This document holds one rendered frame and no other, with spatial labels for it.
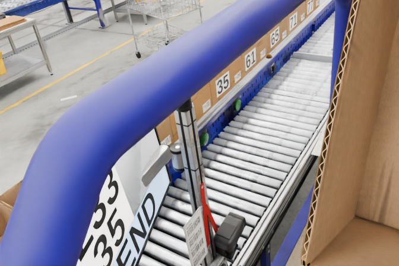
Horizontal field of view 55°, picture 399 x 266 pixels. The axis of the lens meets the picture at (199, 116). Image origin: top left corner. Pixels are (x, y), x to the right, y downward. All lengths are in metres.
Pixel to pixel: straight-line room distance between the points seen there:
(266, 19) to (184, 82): 0.09
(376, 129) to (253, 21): 0.20
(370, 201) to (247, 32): 0.23
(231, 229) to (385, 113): 0.93
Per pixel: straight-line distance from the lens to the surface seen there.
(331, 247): 0.29
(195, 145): 1.01
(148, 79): 0.16
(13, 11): 6.30
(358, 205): 0.39
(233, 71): 2.43
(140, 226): 1.01
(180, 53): 0.18
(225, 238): 1.25
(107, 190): 0.86
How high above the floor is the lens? 2.03
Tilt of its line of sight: 31 degrees down
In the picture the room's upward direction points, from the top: 8 degrees counter-clockwise
